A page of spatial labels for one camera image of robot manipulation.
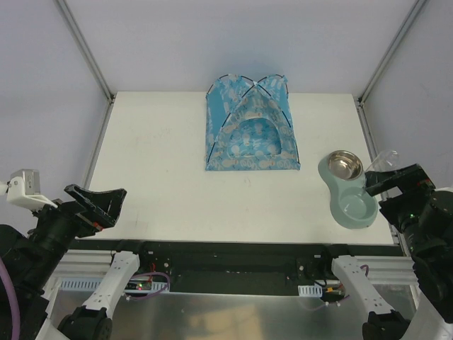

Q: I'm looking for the stainless steel bowl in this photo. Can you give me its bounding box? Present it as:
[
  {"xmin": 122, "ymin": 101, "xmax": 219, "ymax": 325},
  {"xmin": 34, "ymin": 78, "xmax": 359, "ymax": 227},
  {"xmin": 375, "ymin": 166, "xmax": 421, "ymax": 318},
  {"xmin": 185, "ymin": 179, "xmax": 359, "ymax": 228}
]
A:
[{"xmin": 327, "ymin": 150, "xmax": 363, "ymax": 181}]

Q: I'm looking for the blue snowman tent mat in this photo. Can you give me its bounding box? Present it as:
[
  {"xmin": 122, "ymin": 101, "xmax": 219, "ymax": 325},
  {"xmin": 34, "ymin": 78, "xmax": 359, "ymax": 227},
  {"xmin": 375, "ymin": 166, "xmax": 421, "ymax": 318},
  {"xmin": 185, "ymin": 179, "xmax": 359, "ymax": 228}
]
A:
[{"xmin": 227, "ymin": 118, "xmax": 282, "ymax": 157}]

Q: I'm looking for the blue snowman pet tent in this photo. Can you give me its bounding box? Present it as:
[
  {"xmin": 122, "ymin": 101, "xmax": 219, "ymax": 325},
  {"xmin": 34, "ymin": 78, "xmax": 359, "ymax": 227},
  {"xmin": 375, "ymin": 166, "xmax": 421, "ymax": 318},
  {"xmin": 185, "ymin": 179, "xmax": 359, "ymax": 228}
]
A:
[{"xmin": 204, "ymin": 73, "xmax": 302, "ymax": 173}]

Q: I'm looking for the thin black tent pole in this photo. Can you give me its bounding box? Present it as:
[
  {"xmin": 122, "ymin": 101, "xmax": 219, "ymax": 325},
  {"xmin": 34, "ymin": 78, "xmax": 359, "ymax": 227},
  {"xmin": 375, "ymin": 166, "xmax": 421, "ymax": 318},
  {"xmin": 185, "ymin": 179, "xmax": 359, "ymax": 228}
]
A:
[{"xmin": 205, "ymin": 73, "xmax": 294, "ymax": 164}]

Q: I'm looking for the clear plastic water bottle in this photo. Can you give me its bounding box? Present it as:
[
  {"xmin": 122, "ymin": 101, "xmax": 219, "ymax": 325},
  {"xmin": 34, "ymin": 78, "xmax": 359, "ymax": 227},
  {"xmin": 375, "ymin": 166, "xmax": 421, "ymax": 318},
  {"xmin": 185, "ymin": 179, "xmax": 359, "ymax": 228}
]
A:
[{"xmin": 366, "ymin": 149, "xmax": 400, "ymax": 172}]

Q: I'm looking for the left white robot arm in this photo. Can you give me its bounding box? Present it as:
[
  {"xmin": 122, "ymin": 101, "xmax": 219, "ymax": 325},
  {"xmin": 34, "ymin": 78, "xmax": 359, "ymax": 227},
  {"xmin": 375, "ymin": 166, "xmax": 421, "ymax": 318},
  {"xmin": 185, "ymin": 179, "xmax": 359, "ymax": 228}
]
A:
[{"xmin": 1, "ymin": 179, "xmax": 150, "ymax": 339}]

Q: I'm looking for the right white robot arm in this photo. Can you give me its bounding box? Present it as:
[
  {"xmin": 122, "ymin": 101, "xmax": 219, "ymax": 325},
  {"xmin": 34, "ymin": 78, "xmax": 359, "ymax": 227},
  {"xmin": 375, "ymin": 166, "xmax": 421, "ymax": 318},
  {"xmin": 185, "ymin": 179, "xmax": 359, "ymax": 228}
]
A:
[{"xmin": 319, "ymin": 164, "xmax": 452, "ymax": 339}]

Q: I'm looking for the green double pet bowl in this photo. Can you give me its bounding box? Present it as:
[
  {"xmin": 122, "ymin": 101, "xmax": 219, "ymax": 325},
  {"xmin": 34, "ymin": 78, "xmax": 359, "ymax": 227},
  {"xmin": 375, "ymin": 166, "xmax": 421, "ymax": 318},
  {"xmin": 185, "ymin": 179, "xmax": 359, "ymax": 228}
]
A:
[{"xmin": 318, "ymin": 154, "xmax": 378, "ymax": 230}]

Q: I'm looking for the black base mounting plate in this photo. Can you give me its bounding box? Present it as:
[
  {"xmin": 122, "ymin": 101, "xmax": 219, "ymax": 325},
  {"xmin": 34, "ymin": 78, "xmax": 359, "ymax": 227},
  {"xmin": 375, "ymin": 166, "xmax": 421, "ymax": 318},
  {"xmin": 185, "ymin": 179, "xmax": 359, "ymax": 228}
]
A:
[{"xmin": 70, "ymin": 239, "xmax": 403, "ymax": 296}]

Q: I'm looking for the aluminium front rail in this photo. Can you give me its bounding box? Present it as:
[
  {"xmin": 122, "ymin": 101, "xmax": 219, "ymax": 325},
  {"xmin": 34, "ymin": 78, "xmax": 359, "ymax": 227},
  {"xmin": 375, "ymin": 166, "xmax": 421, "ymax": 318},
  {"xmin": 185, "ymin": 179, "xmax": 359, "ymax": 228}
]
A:
[{"xmin": 51, "ymin": 249, "xmax": 416, "ymax": 285}]

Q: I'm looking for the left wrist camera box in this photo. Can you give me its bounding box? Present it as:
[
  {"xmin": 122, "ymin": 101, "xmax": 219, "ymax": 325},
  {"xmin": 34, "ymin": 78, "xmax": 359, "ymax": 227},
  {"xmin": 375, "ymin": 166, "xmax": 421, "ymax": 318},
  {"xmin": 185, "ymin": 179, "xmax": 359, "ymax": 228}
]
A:
[{"xmin": 1, "ymin": 169, "xmax": 58, "ymax": 212}]

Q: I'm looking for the left aluminium frame post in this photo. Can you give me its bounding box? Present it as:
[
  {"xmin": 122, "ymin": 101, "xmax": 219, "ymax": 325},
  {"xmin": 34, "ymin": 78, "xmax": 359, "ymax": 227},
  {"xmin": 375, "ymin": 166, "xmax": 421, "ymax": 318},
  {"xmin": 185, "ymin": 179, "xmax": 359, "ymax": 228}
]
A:
[{"xmin": 55, "ymin": 0, "xmax": 114, "ymax": 102}]

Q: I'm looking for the aluminium frame post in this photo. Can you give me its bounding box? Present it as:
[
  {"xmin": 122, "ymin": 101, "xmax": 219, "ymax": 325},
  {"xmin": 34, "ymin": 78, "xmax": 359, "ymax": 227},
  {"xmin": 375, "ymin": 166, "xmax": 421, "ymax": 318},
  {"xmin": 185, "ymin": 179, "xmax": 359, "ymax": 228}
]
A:
[
  {"xmin": 55, "ymin": 0, "xmax": 114, "ymax": 102},
  {"xmin": 357, "ymin": 0, "xmax": 436, "ymax": 106}
]

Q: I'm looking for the right aluminium frame post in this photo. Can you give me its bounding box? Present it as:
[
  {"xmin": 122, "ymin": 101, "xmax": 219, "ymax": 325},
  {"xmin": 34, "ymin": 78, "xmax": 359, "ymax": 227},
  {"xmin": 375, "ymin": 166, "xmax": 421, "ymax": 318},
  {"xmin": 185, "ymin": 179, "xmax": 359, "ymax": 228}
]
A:
[{"xmin": 357, "ymin": 0, "xmax": 436, "ymax": 106}]

